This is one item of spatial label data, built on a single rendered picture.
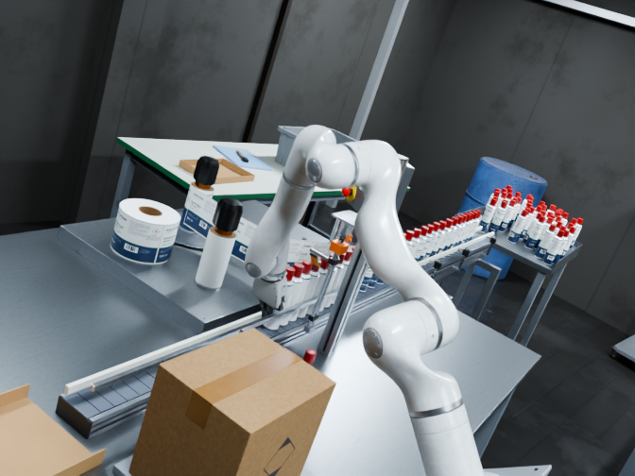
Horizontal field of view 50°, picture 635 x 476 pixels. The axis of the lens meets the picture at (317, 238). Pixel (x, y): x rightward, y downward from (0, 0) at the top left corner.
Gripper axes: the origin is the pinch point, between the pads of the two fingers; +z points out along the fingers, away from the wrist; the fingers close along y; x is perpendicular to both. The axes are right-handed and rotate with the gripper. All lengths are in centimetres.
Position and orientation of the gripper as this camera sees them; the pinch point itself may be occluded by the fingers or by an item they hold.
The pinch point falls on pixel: (266, 312)
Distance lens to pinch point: 206.2
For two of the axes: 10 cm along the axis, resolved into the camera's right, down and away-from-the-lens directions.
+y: -7.9, -4.4, 4.2
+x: -6.0, 4.3, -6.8
